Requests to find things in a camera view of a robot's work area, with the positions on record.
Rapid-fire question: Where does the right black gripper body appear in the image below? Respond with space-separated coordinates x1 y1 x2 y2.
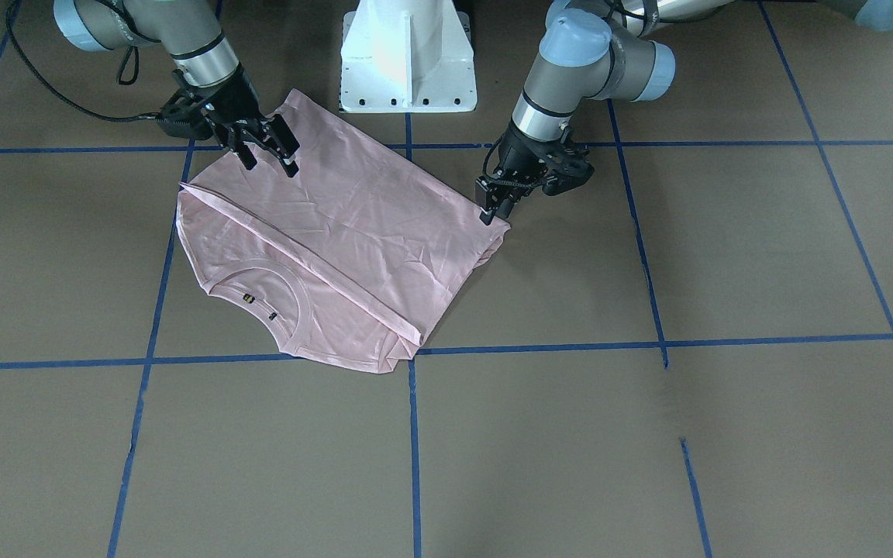
176 64 264 143

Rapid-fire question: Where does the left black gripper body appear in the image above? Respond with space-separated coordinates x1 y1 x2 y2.
493 124 559 195

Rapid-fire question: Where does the pink t-shirt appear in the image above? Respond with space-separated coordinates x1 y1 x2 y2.
176 89 509 374

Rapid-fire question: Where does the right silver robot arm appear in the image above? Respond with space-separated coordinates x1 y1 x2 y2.
53 1 300 177

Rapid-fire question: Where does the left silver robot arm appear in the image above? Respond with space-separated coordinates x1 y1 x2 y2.
474 1 729 225

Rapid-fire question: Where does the black braided cable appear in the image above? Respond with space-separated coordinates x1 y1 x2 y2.
5 0 164 125
482 130 571 191

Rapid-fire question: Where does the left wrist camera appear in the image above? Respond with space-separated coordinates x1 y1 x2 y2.
542 140 595 195

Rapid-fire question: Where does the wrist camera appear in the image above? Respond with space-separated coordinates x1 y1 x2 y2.
155 91 214 140
542 140 595 195

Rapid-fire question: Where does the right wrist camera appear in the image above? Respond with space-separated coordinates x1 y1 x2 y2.
155 91 214 140

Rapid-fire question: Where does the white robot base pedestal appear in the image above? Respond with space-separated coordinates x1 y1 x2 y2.
338 1 478 114

